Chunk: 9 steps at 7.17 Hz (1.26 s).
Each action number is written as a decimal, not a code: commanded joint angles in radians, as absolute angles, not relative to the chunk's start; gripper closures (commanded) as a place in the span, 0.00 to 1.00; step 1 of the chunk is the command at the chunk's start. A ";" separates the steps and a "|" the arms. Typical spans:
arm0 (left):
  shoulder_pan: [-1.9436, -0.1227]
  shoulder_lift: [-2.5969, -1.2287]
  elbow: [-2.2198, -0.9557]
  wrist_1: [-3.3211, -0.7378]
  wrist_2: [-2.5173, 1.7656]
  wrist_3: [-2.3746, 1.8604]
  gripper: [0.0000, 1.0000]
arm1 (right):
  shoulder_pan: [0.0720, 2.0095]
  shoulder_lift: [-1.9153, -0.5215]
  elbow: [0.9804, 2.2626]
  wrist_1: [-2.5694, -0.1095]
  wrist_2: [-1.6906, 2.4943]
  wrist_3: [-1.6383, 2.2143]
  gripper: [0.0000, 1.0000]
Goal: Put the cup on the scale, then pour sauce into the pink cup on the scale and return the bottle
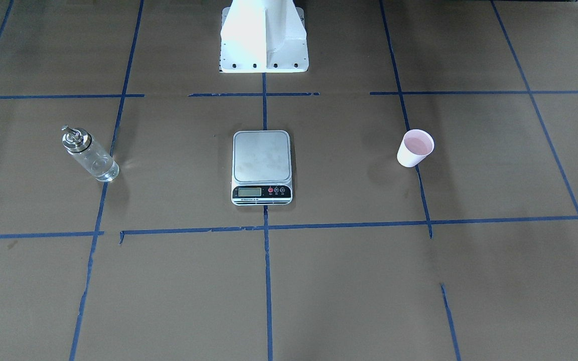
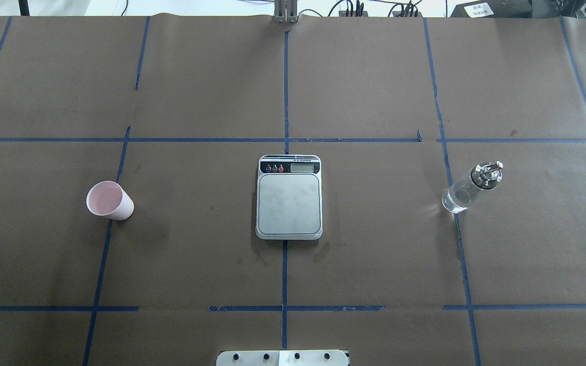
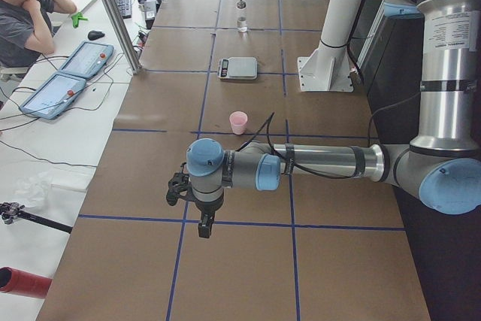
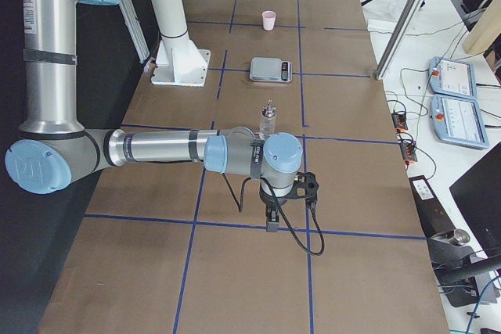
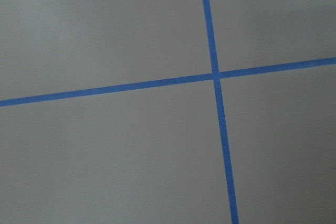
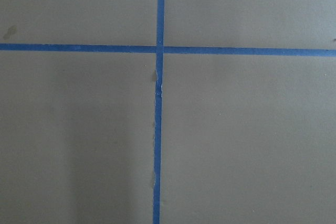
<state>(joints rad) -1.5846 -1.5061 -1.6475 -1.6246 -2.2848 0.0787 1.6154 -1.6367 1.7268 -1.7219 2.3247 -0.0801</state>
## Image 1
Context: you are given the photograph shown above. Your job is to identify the digital kitchen scale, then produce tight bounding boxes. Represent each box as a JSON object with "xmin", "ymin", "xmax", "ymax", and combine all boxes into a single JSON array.
[{"xmin": 231, "ymin": 130, "xmax": 294, "ymax": 206}]

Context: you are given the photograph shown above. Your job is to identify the pink paper cup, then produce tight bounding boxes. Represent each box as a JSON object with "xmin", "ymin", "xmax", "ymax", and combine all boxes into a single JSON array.
[{"xmin": 397, "ymin": 129, "xmax": 435, "ymax": 167}]

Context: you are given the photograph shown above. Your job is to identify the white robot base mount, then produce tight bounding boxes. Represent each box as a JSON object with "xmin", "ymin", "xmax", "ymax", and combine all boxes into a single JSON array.
[{"xmin": 219, "ymin": 1, "xmax": 310, "ymax": 73}]

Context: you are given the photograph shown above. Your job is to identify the glass sauce bottle metal spout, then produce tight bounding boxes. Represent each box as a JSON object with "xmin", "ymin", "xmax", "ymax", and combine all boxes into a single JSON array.
[{"xmin": 62, "ymin": 125, "xmax": 120, "ymax": 183}]

